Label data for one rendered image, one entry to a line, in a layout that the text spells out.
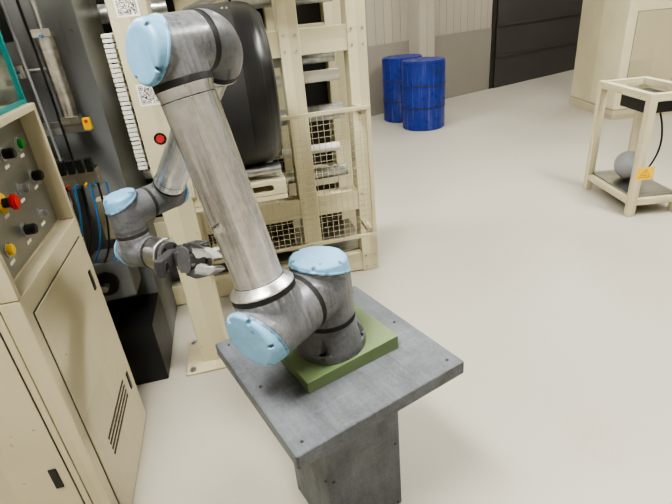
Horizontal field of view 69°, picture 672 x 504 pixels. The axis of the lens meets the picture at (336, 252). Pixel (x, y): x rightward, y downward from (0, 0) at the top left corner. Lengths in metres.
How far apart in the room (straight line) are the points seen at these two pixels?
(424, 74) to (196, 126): 5.05
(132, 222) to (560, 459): 1.58
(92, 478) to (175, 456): 0.44
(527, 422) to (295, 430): 1.10
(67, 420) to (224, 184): 0.85
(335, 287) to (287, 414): 0.32
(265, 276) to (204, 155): 0.28
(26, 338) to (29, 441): 0.33
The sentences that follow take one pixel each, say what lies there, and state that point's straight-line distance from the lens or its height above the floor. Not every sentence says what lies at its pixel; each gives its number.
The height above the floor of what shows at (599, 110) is 0.60.
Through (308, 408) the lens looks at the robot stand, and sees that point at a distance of 1.22.
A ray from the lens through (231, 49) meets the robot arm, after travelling 1.08.
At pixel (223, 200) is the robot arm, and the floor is 1.13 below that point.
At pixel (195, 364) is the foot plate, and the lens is 2.42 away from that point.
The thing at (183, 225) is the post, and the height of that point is 0.70.
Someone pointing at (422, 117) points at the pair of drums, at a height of 0.16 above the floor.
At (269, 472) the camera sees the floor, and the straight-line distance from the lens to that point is 1.91.
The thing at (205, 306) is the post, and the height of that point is 0.31.
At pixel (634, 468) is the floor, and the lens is 2.02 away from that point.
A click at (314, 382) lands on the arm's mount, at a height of 0.63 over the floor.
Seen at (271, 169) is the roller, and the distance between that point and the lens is 1.93.
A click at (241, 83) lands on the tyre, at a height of 1.25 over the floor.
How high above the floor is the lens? 1.46
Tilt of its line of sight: 27 degrees down
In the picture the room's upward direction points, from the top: 6 degrees counter-clockwise
